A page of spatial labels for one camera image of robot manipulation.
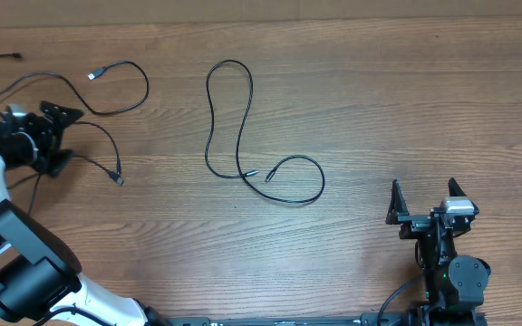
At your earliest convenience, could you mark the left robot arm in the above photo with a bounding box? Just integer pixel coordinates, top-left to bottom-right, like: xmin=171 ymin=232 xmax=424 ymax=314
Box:
xmin=0 ymin=101 xmax=167 ymax=326

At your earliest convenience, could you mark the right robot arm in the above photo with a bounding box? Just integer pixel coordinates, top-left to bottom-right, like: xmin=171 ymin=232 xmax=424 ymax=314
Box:
xmin=376 ymin=178 xmax=491 ymax=326

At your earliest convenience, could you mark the black USB cable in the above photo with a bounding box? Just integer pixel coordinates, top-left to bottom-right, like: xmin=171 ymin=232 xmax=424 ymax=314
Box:
xmin=0 ymin=52 xmax=150 ymax=117

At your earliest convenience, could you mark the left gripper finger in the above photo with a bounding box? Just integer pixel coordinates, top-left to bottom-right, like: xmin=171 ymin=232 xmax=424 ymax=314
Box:
xmin=40 ymin=101 xmax=84 ymax=130
xmin=46 ymin=149 xmax=73 ymax=177

